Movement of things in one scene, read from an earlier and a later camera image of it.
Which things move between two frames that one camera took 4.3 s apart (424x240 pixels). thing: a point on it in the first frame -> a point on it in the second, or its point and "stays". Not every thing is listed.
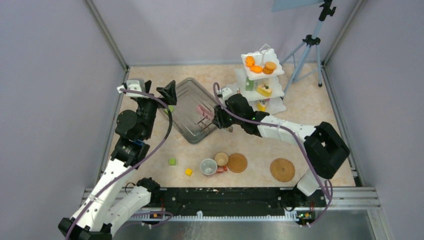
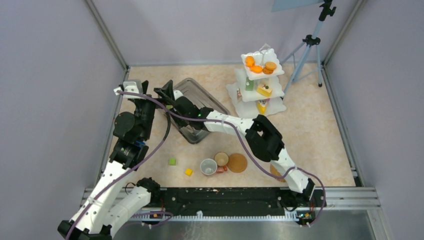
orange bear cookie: [256, 68] stays
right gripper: [219, 120] -> [178, 122]
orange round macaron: [270, 65] stays
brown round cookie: [267, 71] stays
